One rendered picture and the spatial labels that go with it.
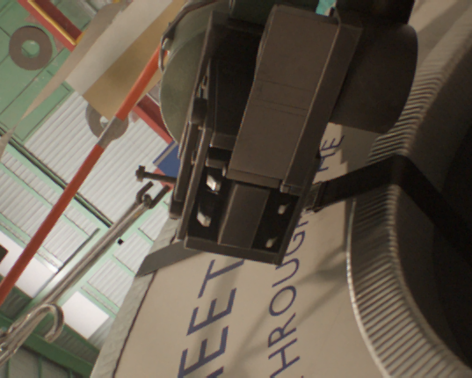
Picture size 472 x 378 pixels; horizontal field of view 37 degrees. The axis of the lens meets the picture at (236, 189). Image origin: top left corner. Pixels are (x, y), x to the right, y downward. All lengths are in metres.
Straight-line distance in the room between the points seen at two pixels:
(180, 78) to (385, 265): 0.24
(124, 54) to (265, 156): 4.61
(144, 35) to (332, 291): 4.61
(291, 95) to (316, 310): 0.16
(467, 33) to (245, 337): 0.32
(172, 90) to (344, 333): 0.26
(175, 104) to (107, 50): 4.49
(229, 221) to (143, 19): 4.62
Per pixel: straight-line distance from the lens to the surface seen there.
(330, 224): 0.56
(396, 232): 0.51
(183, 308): 0.65
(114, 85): 5.05
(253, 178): 0.47
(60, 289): 0.57
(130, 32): 5.08
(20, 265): 0.73
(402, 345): 0.43
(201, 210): 0.50
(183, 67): 0.59
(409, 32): 0.47
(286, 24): 0.41
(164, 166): 9.44
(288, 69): 0.43
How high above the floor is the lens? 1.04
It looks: level
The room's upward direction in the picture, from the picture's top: 136 degrees counter-clockwise
